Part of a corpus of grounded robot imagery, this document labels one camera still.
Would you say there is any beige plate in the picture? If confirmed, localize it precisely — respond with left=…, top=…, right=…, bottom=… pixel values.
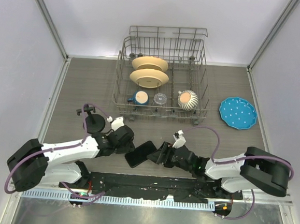
left=132, top=56, right=168, bottom=72
left=130, top=69, right=169, bottom=88

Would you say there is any striped ceramic bowl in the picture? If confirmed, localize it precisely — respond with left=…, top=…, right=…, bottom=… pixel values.
left=177, top=90, right=199, bottom=111

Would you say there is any black phone stand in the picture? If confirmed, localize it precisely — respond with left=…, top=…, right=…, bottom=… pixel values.
left=83, top=104, right=106, bottom=134

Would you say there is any rear beige plate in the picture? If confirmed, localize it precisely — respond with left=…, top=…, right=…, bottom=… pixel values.
left=132, top=56, right=168, bottom=72

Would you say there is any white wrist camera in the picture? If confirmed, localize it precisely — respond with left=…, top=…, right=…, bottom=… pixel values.
left=172, top=130, right=186, bottom=149
left=106, top=116, right=124, bottom=131

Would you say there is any front beige plate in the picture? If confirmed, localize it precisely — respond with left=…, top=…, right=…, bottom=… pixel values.
left=130, top=69, right=169, bottom=88

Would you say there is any black smartphone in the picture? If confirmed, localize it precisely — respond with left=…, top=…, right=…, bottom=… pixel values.
left=125, top=141, right=156, bottom=168

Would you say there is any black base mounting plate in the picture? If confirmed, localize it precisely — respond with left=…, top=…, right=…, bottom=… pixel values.
left=67, top=172, right=243, bottom=203

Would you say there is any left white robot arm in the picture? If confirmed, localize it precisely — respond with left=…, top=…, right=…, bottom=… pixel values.
left=4, top=125, right=134, bottom=194

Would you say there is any clear glass cup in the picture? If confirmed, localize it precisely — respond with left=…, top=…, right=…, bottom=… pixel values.
left=153, top=93, right=168, bottom=107

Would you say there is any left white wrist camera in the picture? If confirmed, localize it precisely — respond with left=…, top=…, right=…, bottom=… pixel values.
left=106, top=116, right=124, bottom=131

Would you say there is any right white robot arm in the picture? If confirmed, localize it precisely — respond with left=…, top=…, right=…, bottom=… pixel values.
left=147, top=143, right=293, bottom=198

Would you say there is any blue mug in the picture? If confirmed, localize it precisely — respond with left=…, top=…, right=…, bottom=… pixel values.
left=127, top=91, right=149, bottom=106

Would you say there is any grey wire dish rack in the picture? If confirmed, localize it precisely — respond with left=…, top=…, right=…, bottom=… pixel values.
left=112, top=25, right=210, bottom=126

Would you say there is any perforated cable tray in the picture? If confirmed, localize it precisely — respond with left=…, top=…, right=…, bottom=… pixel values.
left=21, top=189, right=215, bottom=212

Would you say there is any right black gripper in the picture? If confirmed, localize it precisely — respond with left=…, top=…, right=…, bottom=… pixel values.
left=147, top=140, right=195, bottom=173

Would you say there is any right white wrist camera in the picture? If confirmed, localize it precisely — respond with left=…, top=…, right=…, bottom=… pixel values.
left=172, top=130, right=186, bottom=149

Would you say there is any blue dotted plate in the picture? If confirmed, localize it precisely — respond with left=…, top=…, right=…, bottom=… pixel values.
left=219, top=97, right=258, bottom=130

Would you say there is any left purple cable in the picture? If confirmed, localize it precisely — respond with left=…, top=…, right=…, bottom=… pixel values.
left=3, top=97, right=119, bottom=210

